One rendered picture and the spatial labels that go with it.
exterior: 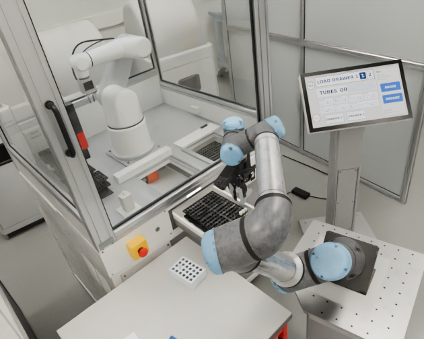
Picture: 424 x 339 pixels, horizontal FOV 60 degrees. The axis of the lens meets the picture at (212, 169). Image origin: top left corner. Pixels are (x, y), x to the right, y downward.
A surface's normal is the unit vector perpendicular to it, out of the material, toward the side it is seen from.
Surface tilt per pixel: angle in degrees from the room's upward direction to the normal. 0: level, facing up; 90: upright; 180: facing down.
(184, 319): 0
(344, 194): 90
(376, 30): 90
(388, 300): 0
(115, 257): 90
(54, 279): 0
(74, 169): 90
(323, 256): 44
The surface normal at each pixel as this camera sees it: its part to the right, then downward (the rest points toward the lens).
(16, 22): 0.67, 0.34
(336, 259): -0.39, -0.21
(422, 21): -0.81, 0.41
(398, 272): -0.13, -0.82
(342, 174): 0.05, 0.55
